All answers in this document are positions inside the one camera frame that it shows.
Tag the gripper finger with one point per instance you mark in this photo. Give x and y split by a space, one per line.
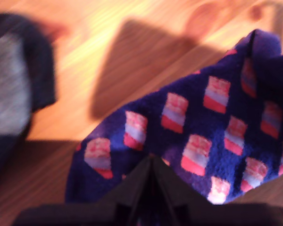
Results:
134 183
172 188

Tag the purple patterned sock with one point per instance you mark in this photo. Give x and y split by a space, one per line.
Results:
202 113

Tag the grey dark-toed sock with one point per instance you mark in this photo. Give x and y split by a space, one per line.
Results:
9 89

